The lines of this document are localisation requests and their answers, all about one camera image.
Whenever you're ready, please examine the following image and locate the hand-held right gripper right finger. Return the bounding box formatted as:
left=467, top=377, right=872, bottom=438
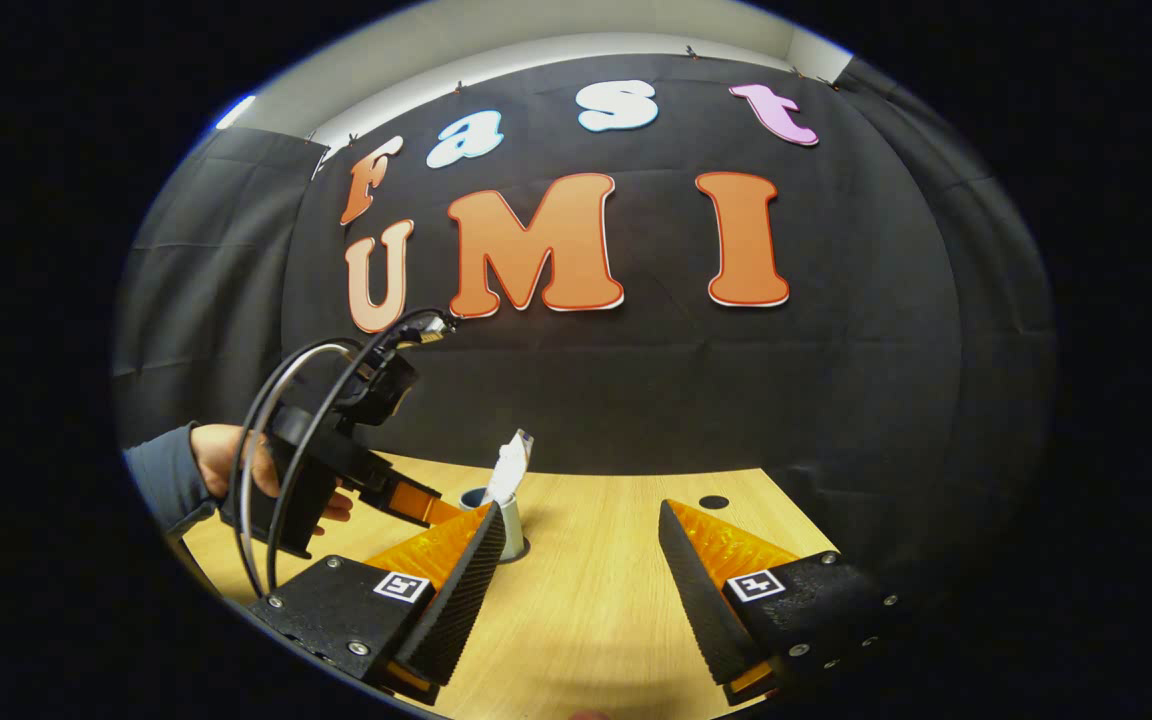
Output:
left=658, top=498, right=902, bottom=706

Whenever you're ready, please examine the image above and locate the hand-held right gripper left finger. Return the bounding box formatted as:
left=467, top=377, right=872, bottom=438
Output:
left=248, top=502, right=507, bottom=701

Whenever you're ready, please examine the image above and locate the blue-grey cup with wooden handle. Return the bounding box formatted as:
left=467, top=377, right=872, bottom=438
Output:
left=459, top=487, right=527, bottom=563

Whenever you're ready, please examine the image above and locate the white toothpaste tube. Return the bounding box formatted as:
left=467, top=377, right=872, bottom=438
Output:
left=481, top=428, right=535, bottom=507

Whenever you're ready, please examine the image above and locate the light wooden desktop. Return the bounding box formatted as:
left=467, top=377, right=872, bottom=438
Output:
left=181, top=452, right=842, bottom=720

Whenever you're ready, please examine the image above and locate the black backdrop cloth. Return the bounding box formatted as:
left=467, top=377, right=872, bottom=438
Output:
left=114, top=52, right=1059, bottom=601

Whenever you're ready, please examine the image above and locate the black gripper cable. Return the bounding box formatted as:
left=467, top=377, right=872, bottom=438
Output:
left=264, top=308, right=457, bottom=593
left=234, top=338, right=362, bottom=599

